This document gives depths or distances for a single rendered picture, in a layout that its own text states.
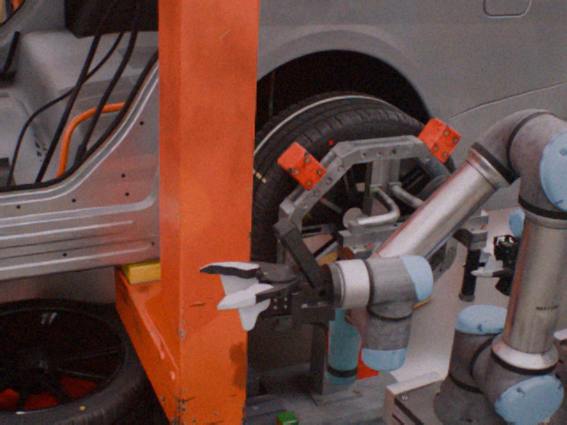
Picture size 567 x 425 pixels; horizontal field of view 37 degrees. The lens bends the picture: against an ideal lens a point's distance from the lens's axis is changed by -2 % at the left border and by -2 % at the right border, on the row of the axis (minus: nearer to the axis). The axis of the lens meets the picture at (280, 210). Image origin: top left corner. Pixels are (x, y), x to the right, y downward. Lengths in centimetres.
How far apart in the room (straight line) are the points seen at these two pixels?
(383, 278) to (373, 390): 152
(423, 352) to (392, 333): 208
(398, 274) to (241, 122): 55
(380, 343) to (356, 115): 101
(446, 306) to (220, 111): 225
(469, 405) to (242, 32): 84
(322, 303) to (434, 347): 219
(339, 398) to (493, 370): 125
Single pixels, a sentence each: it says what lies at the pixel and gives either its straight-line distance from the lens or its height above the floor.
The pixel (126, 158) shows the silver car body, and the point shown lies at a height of 105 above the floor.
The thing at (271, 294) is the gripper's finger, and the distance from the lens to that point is 123.
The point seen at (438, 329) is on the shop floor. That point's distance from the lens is 361.
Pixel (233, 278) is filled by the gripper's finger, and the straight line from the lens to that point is 134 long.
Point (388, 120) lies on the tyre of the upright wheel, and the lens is 231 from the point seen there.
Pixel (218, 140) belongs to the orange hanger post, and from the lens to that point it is 172.
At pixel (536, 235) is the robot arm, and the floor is 129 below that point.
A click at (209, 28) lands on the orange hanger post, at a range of 165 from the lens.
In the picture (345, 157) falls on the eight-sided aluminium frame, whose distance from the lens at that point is 218.
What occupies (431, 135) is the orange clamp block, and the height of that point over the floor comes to 113.
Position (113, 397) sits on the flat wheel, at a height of 50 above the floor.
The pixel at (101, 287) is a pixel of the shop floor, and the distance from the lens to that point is 380.
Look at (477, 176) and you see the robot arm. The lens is 146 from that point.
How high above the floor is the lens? 186
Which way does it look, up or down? 24 degrees down
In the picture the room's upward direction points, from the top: 3 degrees clockwise
